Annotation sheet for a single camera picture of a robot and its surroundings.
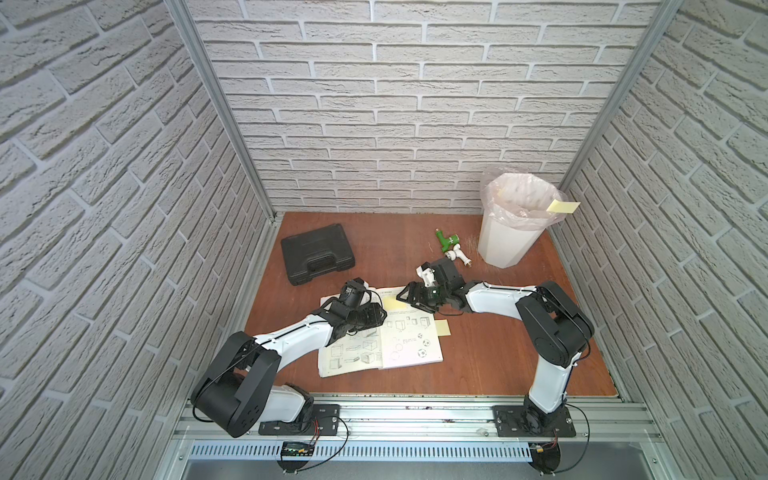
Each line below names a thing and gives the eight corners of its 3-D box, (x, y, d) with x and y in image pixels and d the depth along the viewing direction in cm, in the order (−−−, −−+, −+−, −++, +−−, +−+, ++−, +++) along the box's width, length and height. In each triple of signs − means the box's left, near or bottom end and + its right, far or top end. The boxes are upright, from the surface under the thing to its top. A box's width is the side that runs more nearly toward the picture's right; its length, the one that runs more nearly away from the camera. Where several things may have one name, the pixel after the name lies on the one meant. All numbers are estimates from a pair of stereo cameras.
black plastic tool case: (292, 288, 100) (287, 278, 95) (284, 248, 111) (280, 237, 106) (355, 269, 105) (354, 258, 101) (342, 232, 117) (340, 221, 112)
